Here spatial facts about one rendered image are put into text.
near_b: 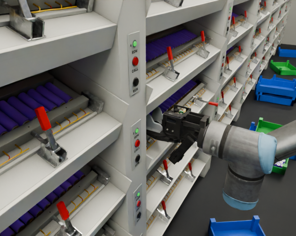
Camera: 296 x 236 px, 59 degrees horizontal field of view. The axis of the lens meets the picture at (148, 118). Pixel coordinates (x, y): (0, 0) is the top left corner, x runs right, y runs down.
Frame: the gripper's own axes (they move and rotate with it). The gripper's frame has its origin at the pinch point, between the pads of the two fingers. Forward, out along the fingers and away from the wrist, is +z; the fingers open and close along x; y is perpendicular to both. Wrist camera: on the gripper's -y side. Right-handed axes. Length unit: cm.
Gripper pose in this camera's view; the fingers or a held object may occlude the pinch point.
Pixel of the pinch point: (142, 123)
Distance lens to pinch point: 79.4
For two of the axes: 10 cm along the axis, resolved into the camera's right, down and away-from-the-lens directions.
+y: 0.1, -8.8, -4.8
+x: -5.0, 4.1, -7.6
